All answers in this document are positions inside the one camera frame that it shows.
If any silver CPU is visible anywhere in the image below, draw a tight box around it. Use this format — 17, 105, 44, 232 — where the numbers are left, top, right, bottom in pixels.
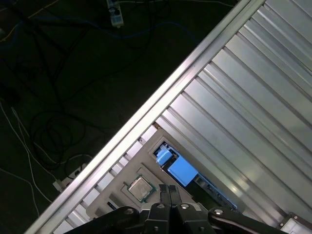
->
126, 175, 156, 202

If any grey parts rack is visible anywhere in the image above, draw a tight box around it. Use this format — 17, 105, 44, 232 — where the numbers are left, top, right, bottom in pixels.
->
91, 130, 241, 221

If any metal card retention bracket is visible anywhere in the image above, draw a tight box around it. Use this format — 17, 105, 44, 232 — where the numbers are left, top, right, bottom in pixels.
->
276, 211, 312, 234

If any white power strip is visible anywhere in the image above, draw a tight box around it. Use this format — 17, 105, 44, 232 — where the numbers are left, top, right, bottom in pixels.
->
52, 159, 95, 195
106, 0, 125, 28

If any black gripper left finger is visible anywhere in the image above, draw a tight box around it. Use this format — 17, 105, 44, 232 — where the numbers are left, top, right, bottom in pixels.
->
64, 184, 173, 234

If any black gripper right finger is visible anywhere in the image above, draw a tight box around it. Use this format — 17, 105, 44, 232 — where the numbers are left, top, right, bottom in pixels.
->
170, 185, 288, 234

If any black floor cable tangle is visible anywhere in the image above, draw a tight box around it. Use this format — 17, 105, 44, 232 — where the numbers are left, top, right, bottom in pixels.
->
0, 0, 171, 176

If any white floor cable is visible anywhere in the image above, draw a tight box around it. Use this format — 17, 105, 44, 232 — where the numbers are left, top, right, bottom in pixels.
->
0, 101, 59, 204
0, 167, 41, 216

